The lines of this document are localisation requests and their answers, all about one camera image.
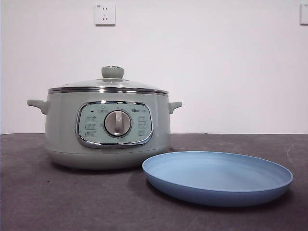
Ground glass lid with green knob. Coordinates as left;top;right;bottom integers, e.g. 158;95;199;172
47;65;167;95

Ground pale green electric steamer pot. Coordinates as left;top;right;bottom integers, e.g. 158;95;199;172
26;88;183;171

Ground blue round plate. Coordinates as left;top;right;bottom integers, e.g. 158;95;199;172
141;150;294;207

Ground grey round control dial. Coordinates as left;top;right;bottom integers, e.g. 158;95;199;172
103;110;133;138

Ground white wall power socket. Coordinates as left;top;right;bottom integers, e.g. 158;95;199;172
94;4;116;26

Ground white wall plate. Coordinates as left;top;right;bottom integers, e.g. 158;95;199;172
300;3;308;26

